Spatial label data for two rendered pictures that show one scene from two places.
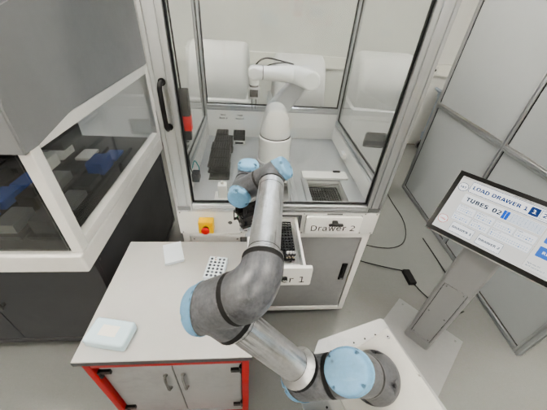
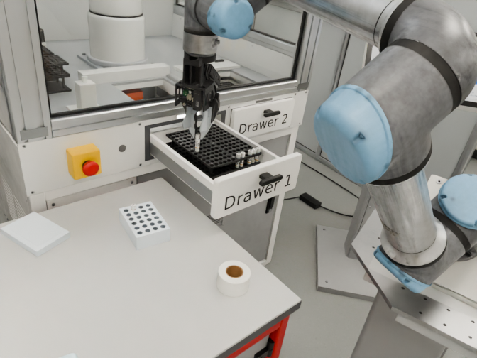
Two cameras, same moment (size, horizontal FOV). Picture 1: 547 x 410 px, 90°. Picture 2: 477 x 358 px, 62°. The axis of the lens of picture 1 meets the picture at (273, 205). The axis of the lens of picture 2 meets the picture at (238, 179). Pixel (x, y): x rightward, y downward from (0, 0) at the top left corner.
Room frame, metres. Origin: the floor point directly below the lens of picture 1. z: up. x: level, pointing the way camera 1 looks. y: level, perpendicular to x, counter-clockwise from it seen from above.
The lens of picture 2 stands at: (0.06, 0.55, 1.40)
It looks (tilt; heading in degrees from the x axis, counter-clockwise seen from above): 31 degrees down; 322
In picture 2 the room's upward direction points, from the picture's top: 8 degrees clockwise
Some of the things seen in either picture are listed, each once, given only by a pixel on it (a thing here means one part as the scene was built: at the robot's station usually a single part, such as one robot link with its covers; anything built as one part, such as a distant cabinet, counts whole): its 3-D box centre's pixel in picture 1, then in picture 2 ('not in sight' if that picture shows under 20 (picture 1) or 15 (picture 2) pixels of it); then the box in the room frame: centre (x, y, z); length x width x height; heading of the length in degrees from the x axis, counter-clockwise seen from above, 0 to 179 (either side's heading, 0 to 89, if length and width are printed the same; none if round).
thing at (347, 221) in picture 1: (333, 224); (262, 118); (1.07, -0.32, 0.87); 0.29 x 0.02 x 0.11; 96
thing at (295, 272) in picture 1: (277, 275); (258, 183); (0.72, -0.04, 0.87); 0.29 x 0.02 x 0.11; 96
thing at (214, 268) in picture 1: (216, 269); (144, 224); (0.80, 0.24, 0.78); 0.12 x 0.08 x 0.04; 178
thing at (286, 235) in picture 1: (273, 242); (211, 153); (0.92, -0.02, 0.87); 0.22 x 0.18 x 0.06; 6
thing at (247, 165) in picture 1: (248, 175); (203, 4); (0.83, 0.10, 1.28); 0.09 x 0.08 x 0.11; 174
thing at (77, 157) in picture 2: (206, 225); (84, 162); (0.99, 0.32, 0.88); 0.07 x 0.05 x 0.07; 96
